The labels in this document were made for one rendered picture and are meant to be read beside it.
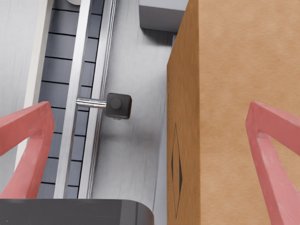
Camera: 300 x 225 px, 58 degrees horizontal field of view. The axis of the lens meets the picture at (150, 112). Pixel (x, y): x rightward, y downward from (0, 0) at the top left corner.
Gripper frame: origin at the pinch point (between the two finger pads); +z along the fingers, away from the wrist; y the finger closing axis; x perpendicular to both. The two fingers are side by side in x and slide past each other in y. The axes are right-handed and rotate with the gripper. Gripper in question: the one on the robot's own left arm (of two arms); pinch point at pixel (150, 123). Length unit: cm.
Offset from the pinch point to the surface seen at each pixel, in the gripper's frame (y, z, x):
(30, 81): 17.0, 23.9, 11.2
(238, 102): -5.8, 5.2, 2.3
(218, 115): -4.5, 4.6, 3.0
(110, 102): 4.8, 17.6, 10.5
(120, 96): 3.6, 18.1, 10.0
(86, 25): 8.0, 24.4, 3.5
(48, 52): 15.7, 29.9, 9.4
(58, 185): 11.2, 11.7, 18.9
